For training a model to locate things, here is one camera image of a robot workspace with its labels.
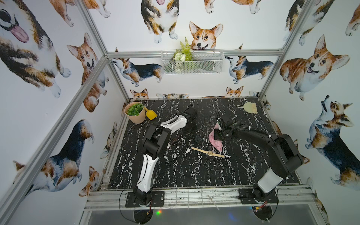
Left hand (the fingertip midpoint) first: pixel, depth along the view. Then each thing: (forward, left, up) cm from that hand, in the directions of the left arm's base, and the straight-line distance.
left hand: (196, 133), depth 100 cm
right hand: (-6, -11, +6) cm, 14 cm away
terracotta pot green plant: (+10, +42, +13) cm, 45 cm away
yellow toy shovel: (+18, +35, 0) cm, 39 cm away
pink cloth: (-12, -12, +6) cm, 18 cm away
